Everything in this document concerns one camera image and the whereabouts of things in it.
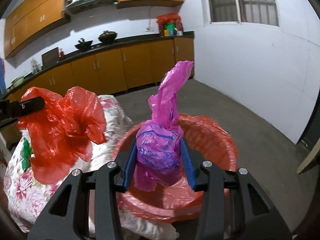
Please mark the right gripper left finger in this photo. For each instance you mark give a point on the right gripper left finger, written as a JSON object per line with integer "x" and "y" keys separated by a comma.
{"x": 66, "y": 214}

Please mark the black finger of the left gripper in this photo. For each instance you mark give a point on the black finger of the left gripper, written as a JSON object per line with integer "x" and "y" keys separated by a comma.
{"x": 11, "y": 111}

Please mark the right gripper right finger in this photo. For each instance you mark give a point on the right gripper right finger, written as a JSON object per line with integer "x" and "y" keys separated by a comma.
{"x": 253, "y": 214}

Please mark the red plastic bag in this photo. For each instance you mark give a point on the red plastic bag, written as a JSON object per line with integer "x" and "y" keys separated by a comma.
{"x": 63, "y": 130}

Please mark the purple plastic bag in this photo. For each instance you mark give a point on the purple plastic bag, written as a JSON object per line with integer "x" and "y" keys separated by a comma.
{"x": 158, "y": 139}

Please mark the lower orange kitchen cabinets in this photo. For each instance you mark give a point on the lower orange kitchen cabinets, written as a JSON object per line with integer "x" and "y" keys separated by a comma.
{"x": 113, "y": 70}

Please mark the green enamel pot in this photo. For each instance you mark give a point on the green enamel pot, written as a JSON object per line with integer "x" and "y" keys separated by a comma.
{"x": 18, "y": 81}

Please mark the glass jar on counter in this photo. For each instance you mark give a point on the glass jar on counter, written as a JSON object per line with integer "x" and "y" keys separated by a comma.
{"x": 35, "y": 66}

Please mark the floral table cloth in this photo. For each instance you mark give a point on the floral table cloth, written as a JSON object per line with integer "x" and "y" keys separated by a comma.
{"x": 27, "y": 197}

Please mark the dark cutting board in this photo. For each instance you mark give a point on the dark cutting board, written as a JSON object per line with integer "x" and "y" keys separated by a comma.
{"x": 50, "y": 57}

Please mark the red bottle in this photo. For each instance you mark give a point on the red bottle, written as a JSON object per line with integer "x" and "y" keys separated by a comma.
{"x": 61, "y": 54}

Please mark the black wok with lid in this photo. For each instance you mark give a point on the black wok with lid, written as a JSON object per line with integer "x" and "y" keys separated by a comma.
{"x": 107, "y": 37}

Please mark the red bag of bottles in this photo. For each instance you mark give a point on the red bag of bottles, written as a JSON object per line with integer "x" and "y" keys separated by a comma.
{"x": 170, "y": 25}

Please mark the barred window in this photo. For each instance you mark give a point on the barred window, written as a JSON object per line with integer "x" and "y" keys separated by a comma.
{"x": 238, "y": 11}

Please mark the black wok with handle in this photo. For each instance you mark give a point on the black wok with handle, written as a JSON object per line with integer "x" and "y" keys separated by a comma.
{"x": 83, "y": 44}

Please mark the upper orange wall cabinets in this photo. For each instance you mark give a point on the upper orange wall cabinets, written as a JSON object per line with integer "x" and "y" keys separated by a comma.
{"x": 33, "y": 18}

